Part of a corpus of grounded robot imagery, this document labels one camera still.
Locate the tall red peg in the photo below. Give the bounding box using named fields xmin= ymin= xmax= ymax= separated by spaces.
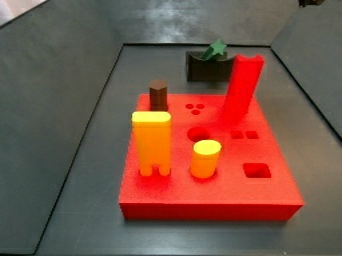
xmin=223 ymin=54 xmax=265 ymax=123

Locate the large yellow oblong peg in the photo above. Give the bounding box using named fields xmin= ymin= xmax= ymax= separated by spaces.
xmin=131 ymin=111 xmax=171 ymax=176

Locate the black curved fixture block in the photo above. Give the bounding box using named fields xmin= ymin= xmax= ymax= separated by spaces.
xmin=186 ymin=51 xmax=234 ymax=82

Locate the yellow cylinder peg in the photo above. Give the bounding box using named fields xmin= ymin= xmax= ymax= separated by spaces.
xmin=190 ymin=140 xmax=222 ymax=179

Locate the red peg board base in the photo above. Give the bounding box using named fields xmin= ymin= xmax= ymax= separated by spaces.
xmin=119 ymin=94 xmax=303 ymax=221

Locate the green star prism bar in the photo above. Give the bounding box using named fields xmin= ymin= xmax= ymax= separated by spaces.
xmin=201 ymin=40 xmax=227 ymax=61

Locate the brown hexagonal peg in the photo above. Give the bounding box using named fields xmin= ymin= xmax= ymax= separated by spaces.
xmin=150 ymin=80 xmax=169 ymax=111

